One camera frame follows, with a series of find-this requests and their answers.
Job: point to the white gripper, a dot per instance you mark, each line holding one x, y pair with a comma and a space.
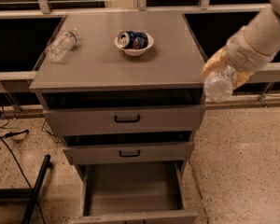
241, 54

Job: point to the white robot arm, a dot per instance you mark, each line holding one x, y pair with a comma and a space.
263, 32

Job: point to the grey middle drawer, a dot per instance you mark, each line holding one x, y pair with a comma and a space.
128, 147

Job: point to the grey drawer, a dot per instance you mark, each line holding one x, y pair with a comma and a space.
133, 193
107, 112
128, 147

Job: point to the grey drawer cabinet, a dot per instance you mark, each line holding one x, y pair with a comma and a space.
126, 103

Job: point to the grey bottom drawer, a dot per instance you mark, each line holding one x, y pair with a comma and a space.
133, 193

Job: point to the grey top drawer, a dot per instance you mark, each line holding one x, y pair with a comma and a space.
107, 112

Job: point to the clear plastic bottle green label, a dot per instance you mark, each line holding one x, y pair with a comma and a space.
61, 45

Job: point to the white ceramic bowl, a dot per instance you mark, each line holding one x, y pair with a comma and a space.
136, 52

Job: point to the blue soda can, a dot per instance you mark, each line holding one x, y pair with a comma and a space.
132, 40

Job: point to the metal window railing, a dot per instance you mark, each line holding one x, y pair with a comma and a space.
53, 11

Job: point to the black metal stand leg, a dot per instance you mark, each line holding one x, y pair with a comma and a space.
35, 190

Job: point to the black top drawer handle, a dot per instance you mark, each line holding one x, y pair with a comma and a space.
135, 119

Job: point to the black drawer handle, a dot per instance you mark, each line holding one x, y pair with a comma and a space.
129, 154
135, 119

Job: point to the black middle drawer handle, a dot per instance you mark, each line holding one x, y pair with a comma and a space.
129, 154

